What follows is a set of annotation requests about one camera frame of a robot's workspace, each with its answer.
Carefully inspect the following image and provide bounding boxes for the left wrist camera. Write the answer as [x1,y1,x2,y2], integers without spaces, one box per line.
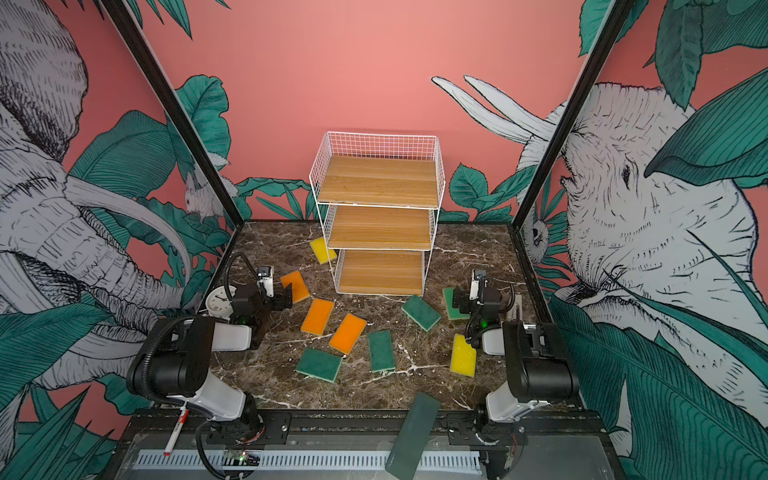
[256,266,274,298]

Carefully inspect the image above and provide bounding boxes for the orange sponge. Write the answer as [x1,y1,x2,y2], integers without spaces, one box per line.
[280,270,310,304]
[301,298,335,336]
[329,314,367,355]

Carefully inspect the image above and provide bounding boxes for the yellow sponge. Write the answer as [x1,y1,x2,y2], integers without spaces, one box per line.
[309,237,337,264]
[450,334,477,377]

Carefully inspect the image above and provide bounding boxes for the black frame post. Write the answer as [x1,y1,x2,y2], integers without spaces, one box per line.
[98,0,245,229]
[511,0,637,229]

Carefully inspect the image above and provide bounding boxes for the white slotted cable duct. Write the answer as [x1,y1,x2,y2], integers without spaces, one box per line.
[132,449,482,474]

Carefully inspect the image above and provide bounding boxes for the beige plastic clip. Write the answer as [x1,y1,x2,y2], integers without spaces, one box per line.
[505,294,523,321]

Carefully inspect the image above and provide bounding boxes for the left black frame post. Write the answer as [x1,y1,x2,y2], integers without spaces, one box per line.
[98,0,245,229]

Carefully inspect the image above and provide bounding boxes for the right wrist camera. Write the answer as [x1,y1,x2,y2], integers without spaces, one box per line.
[469,269,487,300]

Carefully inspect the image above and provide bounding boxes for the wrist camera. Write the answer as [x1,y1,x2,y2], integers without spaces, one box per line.
[256,266,274,298]
[469,269,487,300]

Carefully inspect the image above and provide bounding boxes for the dark green foreground sponge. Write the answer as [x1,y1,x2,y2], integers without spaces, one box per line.
[385,392,440,480]

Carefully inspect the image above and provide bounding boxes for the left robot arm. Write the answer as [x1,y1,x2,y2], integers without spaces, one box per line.
[126,253,297,444]

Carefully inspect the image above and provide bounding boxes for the yellow sponge beside shelf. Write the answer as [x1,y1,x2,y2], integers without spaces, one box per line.
[309,237,337,264]

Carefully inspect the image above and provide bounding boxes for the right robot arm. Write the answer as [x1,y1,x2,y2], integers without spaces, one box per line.
[446,285,579,424]

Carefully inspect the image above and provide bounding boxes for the white wire three-tier shelf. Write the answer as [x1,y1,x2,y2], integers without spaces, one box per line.
[309,131,446,296]

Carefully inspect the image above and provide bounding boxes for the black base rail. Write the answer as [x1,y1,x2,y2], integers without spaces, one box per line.
[122,408,611,448]

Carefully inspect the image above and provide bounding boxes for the white round clock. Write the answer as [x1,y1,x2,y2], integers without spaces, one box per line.
[205,286,236,320]

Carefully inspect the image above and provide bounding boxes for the red white marker pen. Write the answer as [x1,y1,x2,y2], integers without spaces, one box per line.
[163,406,189,457]

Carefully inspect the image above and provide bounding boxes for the right black frame post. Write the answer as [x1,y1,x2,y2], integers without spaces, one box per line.
[511,0,637,229]

